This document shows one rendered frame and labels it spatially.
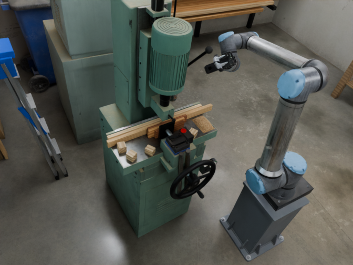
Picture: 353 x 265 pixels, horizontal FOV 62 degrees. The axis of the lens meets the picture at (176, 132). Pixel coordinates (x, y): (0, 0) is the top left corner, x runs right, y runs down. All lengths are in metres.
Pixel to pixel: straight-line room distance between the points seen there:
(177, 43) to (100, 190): 1.56
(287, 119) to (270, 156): 0.24
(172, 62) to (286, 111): 0.55
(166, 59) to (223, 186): 1.55
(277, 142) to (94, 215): 1.48
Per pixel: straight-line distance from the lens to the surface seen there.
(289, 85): 1.32
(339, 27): 4.74
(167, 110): 1.52
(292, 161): 1.76
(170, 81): 1.35
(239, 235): 2.34
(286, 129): 1.44
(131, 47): 1.48
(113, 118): 1.85
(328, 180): 3.07
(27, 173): 2.70
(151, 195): 1.83
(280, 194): 1.88
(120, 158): 1.51
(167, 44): 1.25
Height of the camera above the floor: 2.07
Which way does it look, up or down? 46 degrees down
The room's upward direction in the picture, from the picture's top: 9 degrees clockwise
